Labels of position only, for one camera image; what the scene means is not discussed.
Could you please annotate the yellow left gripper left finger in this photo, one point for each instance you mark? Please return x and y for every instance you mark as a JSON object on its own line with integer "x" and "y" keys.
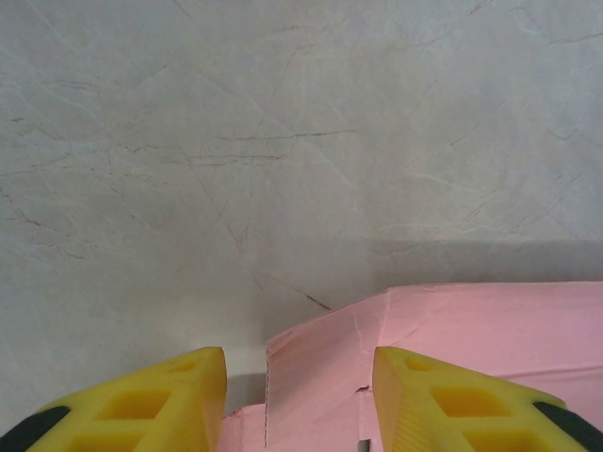
{"x": 141, "y": 409}

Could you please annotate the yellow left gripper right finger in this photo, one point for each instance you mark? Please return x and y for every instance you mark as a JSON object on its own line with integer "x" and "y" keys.
{"x": 452, "y": 405}

